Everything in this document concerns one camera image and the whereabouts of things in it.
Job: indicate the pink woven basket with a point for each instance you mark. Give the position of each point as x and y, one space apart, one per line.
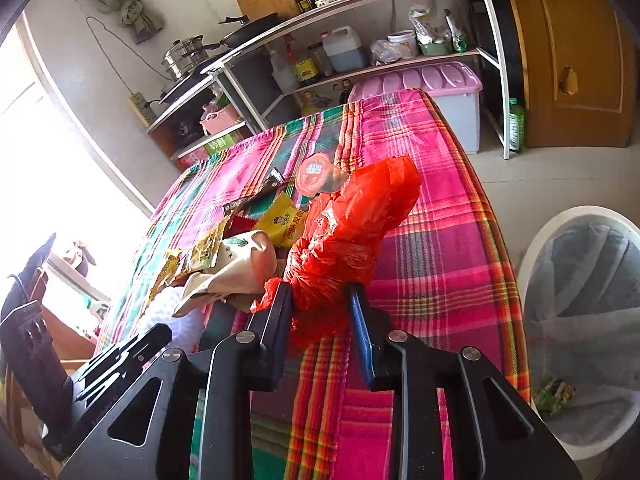
220 121

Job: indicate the green carton box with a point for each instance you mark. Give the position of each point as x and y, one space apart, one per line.
220 145

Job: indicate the black gas burner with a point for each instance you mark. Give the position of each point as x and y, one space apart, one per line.
182 127

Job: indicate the green soda bottle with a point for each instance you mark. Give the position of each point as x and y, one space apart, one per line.
516 127

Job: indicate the red plastic bag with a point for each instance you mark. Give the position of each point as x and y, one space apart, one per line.
345 230

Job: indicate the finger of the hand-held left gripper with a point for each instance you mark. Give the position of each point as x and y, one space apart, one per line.
130 355

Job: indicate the glass jar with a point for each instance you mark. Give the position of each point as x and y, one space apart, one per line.
320 62

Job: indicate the steel steamer pot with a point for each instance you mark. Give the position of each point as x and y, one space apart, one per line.
182 57

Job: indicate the clear cup with red lid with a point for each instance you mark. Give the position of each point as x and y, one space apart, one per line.
312 172

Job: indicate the white plastic tub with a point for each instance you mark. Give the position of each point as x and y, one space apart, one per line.
402 44

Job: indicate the clear plastic jug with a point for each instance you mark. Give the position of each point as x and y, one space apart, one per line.
282 75

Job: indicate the black induction cooker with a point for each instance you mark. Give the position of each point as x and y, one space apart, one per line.
187 85

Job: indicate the gold foil snack packet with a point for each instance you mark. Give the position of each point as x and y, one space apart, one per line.
207 250

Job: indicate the grey bin liner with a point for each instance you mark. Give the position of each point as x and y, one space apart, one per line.
585 310

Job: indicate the wooden door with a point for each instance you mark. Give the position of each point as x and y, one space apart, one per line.
575 35

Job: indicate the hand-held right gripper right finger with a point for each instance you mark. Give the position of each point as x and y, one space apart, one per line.
358 332

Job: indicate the pink green plaid blanket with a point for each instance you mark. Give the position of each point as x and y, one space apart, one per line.
440 240

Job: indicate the pink lid storage box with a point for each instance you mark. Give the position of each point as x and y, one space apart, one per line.
440 105

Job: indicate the white plastic bags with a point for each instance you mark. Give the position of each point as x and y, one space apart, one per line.
427 20

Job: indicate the green white packet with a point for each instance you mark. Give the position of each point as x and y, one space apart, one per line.
457 35

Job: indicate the white jug with dark liquid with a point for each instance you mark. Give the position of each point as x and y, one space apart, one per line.
345 52

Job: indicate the small white shelf rack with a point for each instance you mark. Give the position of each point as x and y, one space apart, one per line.
190 97

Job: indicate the brown coffee sachet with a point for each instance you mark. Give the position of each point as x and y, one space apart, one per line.
272 181

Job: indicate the beige power strip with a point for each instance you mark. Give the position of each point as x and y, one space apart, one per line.
142 107

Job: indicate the yellow label sauce bottle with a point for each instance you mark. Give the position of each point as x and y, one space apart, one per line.
304 67

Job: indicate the wooden furniture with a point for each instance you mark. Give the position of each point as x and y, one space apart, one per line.
67 340

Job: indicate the beige paper bag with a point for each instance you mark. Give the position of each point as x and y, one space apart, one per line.
240 265

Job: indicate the grey green hanging cloth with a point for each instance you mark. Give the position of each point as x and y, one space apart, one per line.
135 15

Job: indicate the black frying pan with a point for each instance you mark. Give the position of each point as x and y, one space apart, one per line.
250 30

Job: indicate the pink packet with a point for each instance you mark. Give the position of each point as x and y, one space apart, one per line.
192 160

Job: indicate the yellow crumpled wrapper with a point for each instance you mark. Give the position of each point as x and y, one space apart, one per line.
167 272

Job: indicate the yellow snack packet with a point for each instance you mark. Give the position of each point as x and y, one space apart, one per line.
282 220

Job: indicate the dark sauce bottle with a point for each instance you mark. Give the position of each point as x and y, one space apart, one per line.
345 94

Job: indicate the small red sachet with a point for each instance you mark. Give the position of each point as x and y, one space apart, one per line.
245 224

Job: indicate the crumpled clear plastic bag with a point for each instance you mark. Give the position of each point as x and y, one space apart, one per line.
384 52

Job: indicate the dark cloth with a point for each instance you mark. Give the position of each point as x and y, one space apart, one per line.
30 270

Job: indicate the green wrapper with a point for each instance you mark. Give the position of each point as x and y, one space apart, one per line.
552 395

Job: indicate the white round bin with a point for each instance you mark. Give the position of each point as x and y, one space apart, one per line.
530 265

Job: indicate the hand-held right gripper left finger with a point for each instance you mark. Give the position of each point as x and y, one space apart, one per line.
280 317

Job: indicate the white crumpled tissue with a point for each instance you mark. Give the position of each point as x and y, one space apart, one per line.
165 310

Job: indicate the small green basket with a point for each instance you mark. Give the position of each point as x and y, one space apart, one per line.
435 49

